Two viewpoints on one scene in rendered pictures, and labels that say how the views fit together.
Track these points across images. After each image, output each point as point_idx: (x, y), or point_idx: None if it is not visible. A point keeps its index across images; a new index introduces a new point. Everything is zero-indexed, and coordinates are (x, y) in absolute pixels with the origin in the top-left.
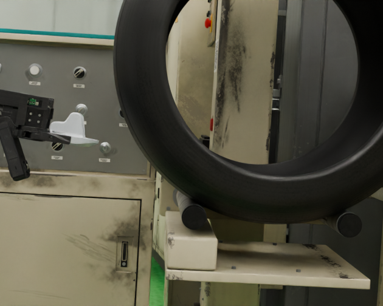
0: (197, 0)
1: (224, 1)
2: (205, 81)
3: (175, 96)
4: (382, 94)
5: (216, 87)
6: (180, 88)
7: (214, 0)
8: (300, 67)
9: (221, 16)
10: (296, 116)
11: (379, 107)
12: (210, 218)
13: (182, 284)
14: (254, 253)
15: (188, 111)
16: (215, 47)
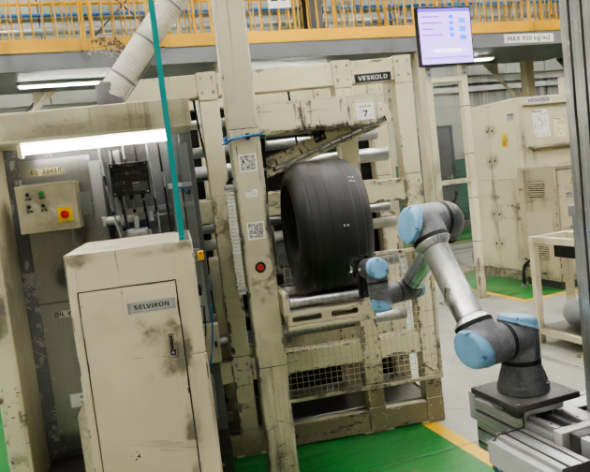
0: None
1: (267, 201)
2: (8, 266)
3: None
4: (289, 236)
5: (268, 245)
6: (4, 276)
7: (75, 196)
8: (202, 233)
9: (267, 209)
10: (206, 261)
11: (290, 242)
12: (280, 313)
13: None
14: (315, 314)
15: (9, 295)
16: (246, 226)
